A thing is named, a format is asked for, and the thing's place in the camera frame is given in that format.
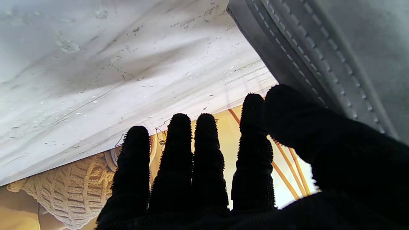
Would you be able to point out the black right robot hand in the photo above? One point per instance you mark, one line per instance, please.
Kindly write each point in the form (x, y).
(319, 179)

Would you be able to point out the grey suede zip pouch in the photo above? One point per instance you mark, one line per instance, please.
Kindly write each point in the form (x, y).
(335, 48)

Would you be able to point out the floor lamp with wooden legs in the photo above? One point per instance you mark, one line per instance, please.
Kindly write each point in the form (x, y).
(287, 172)

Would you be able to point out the cream knitted cushion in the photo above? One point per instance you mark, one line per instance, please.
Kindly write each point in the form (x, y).
(73, 188)

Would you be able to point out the plain tan cushion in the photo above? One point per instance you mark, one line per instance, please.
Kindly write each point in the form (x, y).
(19, 214)

